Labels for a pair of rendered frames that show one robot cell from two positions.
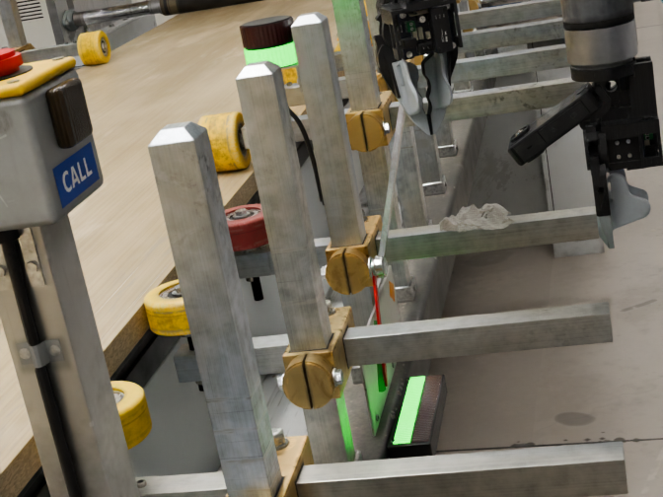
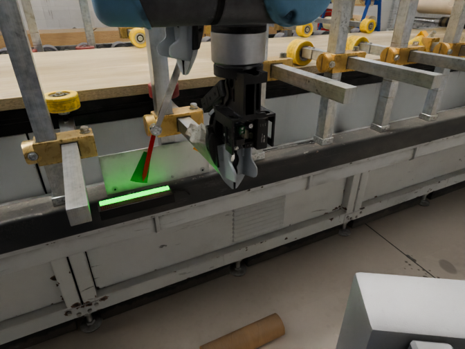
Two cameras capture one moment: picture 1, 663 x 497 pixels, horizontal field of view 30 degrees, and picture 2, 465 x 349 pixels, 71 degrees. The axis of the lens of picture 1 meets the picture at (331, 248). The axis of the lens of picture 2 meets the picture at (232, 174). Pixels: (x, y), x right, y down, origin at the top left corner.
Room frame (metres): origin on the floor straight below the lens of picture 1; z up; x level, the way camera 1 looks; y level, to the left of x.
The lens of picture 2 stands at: (1.01, -0.69, 1.11)
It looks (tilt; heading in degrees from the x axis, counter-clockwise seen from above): 29 degrees down; 51
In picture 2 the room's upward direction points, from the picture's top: straight up
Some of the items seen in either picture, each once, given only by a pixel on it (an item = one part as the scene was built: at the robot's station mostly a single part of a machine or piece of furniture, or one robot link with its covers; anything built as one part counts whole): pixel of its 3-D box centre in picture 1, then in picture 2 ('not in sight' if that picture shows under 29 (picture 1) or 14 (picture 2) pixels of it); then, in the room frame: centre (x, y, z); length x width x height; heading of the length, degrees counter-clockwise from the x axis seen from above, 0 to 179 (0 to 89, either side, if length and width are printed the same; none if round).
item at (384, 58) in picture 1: (398, 56); not in sight; (1.36, -0.11, 1.07); 0.05 x 0.02 x 0.09; 97
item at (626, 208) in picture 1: (624, 211); (230, 170); (1.31, -0.33, 0.86); 0.06 x 0.03 x 0.09; 77
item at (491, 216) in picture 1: (477, 213); (202, 129); (1.36, -0.17, 0.87); 0.09 x 0.07 x 0.02; 77
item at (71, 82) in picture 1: (69, 112); not in sight; (0.61, 0.11, 1.20); 0.03 x 0.01 x 0.03; 167
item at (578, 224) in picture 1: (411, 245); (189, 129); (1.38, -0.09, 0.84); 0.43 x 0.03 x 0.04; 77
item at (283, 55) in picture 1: (272, 54); not in sight; (1.37, 0.02, 1.10); 0.06 x 0.06 x 0.02
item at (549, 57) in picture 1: (416, 75); (353, 61); (1.87, -0.18, 0.95); 0.50 x 0.04 x 0.04; 77
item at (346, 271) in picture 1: (353, 254); (173, 120); (1.38, -0.02, 0.85); 0.14 x 0.06 x 0.05; 167
